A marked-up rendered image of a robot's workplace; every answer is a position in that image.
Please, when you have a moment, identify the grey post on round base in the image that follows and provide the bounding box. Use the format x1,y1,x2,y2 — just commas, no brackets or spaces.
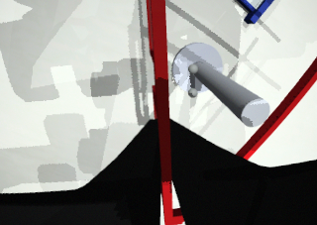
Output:
171,43,270,127

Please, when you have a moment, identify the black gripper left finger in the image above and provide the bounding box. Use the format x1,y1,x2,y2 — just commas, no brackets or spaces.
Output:
0,118,161,225

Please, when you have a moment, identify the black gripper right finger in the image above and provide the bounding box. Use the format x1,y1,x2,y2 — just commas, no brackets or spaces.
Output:
170,118,317,225

